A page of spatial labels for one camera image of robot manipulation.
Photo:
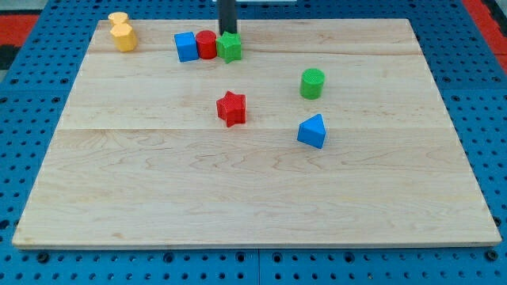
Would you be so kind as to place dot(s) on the green star block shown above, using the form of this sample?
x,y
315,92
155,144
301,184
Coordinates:
x,y
229,47

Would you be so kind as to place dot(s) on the red star block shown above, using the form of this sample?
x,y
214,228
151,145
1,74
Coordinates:
x,y
232,108

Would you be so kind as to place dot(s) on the light wooden board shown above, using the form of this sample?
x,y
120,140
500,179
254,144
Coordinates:
x,y
140,159

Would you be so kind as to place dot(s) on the blue triangle block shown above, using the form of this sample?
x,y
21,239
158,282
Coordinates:
x,y
312,131

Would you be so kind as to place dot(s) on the green cylinder block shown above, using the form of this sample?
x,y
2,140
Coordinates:
x,y
311,84

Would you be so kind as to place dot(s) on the red cylinder block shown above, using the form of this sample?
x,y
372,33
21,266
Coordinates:
x,y
206,44

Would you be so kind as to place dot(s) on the blue cube block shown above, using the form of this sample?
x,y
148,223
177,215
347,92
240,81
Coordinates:
x,y
186,46

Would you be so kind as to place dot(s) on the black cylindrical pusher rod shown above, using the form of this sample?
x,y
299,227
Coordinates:
x,y
227,16

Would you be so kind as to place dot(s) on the yellow hexagon block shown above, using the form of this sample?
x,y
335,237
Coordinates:
x,y
124,37

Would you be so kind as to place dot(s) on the yellow heart block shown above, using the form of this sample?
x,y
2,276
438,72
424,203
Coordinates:
x,y
118,18

